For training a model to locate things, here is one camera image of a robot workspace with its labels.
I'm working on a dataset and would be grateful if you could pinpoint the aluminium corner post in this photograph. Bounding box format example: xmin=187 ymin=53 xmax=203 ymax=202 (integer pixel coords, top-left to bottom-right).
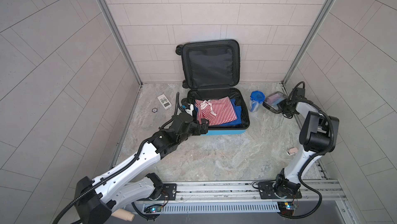
xmin=281 ymin=0 xmax=336 ymax=86
xmin=96 ymin=0 xmax=143 ymax=86

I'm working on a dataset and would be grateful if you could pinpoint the small pink white gadget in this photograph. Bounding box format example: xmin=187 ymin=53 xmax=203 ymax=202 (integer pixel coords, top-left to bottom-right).
xmin=287 ymin=147 xmax=299 ymax=156

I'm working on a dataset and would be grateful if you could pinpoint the blue shirt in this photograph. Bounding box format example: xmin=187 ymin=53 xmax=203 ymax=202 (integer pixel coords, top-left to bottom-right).
xmin=193 ymin=98 xmax=243 ymax=127

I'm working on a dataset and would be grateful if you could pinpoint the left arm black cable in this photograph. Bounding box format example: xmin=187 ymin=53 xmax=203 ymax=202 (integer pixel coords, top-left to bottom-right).
xmin=52 ymin=91 xmax=182 ymax=224

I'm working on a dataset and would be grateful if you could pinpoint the circuit board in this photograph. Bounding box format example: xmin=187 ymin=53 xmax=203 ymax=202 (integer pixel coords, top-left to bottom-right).
xmin=144 ymin=204 xmax=164 ymax=214
xmin=278 ymin=202 xmax=299 ymax=217

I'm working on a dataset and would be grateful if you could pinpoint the aluminium corner post left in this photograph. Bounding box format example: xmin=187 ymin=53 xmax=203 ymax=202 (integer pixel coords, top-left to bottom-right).
xmin=96 ymin=0 xmax=143 ymax=86

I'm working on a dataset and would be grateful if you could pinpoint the beige handle tool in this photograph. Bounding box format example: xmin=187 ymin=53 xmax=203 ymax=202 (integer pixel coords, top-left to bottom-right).
xmin=111 ymin=209 xmax=135 ymax=222

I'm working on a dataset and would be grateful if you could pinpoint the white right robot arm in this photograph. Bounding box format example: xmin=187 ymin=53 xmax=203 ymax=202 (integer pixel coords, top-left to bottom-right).
xmin=273 ymin=85 xmax=340 ymax=198

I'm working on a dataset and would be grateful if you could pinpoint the white remote with barcode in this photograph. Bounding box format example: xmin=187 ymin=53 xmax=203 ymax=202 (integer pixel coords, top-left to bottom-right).
xmin=157 ymin=94 xmax=172 ymax=110

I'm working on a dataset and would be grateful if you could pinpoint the blue suitcase black lining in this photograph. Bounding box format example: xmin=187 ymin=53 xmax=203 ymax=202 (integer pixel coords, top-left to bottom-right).
xmin=175 ymin=39 xmax=250 ymax=136

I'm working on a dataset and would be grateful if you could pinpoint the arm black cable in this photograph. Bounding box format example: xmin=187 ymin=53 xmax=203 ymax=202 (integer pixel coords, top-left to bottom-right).
xmin=52 ymin=91 xmax=182 ymax=224
xmin=277 ymin=81 xmax=337 ymax=219

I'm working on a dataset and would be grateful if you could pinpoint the right circuit board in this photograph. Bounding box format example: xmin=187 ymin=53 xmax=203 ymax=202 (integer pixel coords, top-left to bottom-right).
xmin=278 ymin=202 xmax=299 ymax=217

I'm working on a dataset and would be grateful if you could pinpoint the left circuit board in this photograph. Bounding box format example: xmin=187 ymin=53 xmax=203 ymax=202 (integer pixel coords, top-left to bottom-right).
xmin=144 ymin=204 xmax=164 ymax=214

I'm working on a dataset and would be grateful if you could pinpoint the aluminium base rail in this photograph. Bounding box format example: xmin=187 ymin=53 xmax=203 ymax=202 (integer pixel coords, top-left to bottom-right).
xmin=136 ymin=179 xmax=347 ymax=205

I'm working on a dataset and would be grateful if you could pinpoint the pink mesh sponge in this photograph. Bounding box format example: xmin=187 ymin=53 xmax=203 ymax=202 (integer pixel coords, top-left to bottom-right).
xmin=267 ymin=93 xmax=284 ymax=106

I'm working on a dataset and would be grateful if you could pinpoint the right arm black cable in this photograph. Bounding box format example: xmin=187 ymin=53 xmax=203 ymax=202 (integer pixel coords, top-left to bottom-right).
xmin=277 ymin=81 xmax=337 ymax=219

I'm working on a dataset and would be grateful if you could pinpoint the clear toiletry bag black trim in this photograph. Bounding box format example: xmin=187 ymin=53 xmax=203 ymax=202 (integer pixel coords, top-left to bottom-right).
xmin=262 ymin=91 xmax=287 ymax=114

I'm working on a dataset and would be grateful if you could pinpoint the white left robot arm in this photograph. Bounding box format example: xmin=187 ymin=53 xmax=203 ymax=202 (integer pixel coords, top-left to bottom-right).
xmin=72 ymin=112 xmax=209 ymax=224

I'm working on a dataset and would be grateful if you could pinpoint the aluminium corner post right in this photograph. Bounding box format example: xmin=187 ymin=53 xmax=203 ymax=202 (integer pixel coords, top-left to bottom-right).
xmin=281 ymin=0 xmax=336 ymax=86

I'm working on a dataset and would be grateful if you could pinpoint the red white striped shirt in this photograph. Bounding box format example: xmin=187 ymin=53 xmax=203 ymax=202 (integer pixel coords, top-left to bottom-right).
xmin=194 ymin=96 xmax=238 ymax=126

